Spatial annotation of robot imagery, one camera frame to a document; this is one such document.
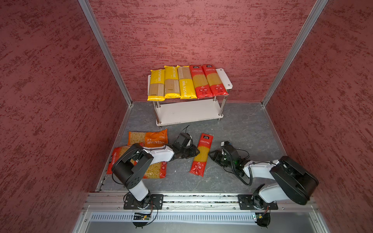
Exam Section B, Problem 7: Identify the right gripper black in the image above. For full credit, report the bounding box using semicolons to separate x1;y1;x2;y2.
207;150;235;169

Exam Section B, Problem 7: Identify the red macaroni bag small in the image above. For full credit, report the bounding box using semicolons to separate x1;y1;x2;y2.
106;145;131;175

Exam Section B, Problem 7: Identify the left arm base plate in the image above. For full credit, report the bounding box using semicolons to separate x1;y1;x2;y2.
123;193;164;210

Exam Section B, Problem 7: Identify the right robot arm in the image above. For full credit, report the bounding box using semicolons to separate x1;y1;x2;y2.
208;141;319;210

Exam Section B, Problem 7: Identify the clear labelled spaghetti bag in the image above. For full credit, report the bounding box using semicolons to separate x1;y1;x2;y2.
189;65;213;99

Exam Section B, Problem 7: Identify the left corner aluminium post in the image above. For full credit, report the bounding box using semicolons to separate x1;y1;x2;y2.
78;0;133;107

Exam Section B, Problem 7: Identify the white two-tier shelf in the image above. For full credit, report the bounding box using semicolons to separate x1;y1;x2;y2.
148;68;233;126

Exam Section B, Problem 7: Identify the aluminium rail front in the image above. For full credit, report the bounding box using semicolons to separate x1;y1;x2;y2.
83;192;320;213

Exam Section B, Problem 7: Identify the yellow spaghetti bag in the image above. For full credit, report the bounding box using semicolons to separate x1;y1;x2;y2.
164;66;181;99
177;66;197;100
147;69;165;102

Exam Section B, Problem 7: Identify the corner aluminium post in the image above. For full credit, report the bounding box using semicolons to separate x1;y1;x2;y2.
78;0;133;107
261;0;328;108

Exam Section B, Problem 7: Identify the right corner aluminium post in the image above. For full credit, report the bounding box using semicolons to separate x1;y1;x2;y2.
261;0;328;108

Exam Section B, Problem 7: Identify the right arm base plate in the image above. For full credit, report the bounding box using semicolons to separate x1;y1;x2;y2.
238;194;278;211

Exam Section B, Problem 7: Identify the red spaghetti bag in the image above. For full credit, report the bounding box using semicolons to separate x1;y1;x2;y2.
190;134;213;177
202;65;229;97

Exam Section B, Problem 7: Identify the orange pastatime macaroni bag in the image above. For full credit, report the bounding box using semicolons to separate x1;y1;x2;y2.
128;129;168;148

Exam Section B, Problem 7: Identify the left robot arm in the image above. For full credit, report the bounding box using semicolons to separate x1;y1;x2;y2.
111;133;200;209

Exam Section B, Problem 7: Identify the red macaroni bag large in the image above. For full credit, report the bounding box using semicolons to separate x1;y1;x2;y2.
143;162;167;179

